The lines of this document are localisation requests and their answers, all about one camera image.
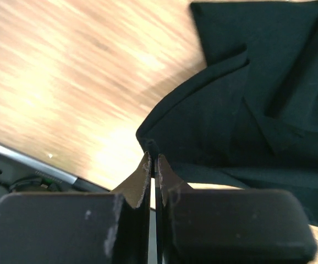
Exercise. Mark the aluminium frame rail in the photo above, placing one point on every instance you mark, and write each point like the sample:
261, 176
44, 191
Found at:
37, 165

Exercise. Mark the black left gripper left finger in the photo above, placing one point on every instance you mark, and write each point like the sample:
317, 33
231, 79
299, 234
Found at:
43, 225

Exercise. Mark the black t-shirt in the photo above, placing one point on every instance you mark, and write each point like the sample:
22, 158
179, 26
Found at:
250, 118

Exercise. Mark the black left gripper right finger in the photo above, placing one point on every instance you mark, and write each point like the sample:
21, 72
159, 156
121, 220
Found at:
227, 225

